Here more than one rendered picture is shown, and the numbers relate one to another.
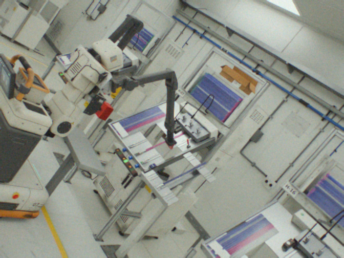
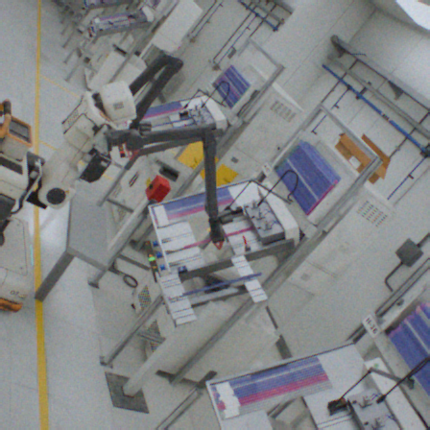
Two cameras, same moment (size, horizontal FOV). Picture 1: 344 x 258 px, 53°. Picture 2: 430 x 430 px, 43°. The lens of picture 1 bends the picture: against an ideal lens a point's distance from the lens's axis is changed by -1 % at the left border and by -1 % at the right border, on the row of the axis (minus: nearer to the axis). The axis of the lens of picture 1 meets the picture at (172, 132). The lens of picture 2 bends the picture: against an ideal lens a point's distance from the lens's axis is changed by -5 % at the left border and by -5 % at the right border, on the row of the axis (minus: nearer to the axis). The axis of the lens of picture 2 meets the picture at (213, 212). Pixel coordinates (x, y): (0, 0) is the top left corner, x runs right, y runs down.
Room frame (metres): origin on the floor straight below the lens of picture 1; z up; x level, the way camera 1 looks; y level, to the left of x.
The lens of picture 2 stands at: (0.01, -0.84, 2.04)
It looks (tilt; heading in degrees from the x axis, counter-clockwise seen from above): 18 degrees down; 18
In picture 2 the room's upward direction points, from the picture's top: 40 degrees clockwise
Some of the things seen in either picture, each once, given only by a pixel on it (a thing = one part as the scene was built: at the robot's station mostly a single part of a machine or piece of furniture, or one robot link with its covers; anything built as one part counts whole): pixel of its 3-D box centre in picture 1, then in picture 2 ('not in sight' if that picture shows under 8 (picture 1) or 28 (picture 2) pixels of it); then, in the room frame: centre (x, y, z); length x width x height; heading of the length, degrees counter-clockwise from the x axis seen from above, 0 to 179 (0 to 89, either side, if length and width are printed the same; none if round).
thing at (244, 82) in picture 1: (243, 80); (365, 156); (3.57, -0.23, 1.82); 0.68 x 0.30 x 0.20; 51
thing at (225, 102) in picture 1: (217, 98); (311, 179); (3.27, -0.12, 1.52); 0.51 x 0.13 x 0.27; 51
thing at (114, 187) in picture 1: (143, 192); (199, 318); (3.40, -0.15, 0.31); 0.70 x 0.65 x 0.62; 51
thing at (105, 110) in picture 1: (86, 133); (132, 222); (3.49, 0.70, 0.39); 0.24 x 0.24 x 0.78; 51
